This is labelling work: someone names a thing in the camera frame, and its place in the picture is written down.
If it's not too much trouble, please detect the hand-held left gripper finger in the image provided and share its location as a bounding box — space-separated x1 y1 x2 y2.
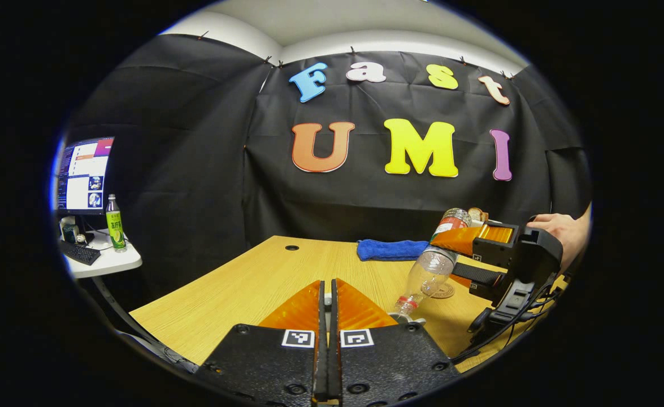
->
196 279 328 407
327 278 459 407

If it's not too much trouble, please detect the clear water bottle red label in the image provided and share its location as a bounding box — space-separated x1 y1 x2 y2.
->
394 208 474 317

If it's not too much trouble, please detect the green drink bottle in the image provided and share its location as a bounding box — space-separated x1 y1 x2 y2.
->
106 194 127 253

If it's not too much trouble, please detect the blue towel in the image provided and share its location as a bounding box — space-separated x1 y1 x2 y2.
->
357 239 429 262

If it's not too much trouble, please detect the black backdrop cloth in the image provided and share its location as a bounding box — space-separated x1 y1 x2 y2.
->
63 34 592 295

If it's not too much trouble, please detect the white side desk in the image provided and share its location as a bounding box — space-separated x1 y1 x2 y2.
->
60 229 143 279

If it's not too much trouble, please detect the black keyboard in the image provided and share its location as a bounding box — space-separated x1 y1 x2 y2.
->
59 240 102 266

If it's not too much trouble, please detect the computer monitor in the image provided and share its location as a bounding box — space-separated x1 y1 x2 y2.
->
56 137 115 215

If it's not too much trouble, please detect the black gripper cable bundle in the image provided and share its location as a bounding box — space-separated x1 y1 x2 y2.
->
450 280 561 363

